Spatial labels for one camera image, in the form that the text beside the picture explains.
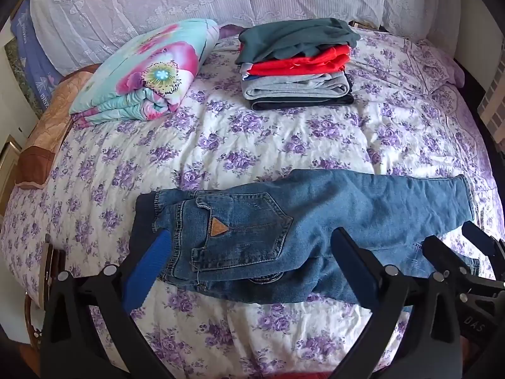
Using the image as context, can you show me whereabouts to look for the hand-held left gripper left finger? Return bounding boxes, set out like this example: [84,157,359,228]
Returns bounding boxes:
[41,229,174,379]

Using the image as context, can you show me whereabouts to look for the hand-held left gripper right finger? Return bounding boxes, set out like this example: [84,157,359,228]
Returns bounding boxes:
[331,227,462,379]

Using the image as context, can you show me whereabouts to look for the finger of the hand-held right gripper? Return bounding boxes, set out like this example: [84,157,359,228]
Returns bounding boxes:
[422,236,476,285]
[461,221,505,263]

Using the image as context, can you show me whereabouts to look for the blue denim pants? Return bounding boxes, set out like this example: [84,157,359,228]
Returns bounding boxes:
[134,169,481,316]

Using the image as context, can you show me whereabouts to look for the brown wooden furniture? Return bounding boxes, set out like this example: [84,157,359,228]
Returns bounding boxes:
[24,235,68,364]

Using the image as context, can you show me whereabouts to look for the purple floral bedspread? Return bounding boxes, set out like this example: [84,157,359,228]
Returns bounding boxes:
[0,27,498,379]

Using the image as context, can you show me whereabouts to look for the folded dark navy garment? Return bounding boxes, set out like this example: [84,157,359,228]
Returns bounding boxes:
[252,95,354,111]

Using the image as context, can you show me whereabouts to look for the folded grey garment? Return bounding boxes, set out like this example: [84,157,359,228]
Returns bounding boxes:
[241,72,352,101]

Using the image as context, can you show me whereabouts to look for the folded teal pink floral blanket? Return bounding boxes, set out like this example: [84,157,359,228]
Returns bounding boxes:
[70,19,222,129]

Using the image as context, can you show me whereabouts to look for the folded red garment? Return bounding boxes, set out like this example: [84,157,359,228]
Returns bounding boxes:
[247,45,352,76]

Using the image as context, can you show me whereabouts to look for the folded dark green garment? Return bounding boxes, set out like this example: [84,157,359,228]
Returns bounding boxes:
[237,18,361,66]

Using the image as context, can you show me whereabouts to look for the blue patterned pillow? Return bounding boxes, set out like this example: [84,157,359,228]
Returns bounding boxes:
[12,0,64,107]

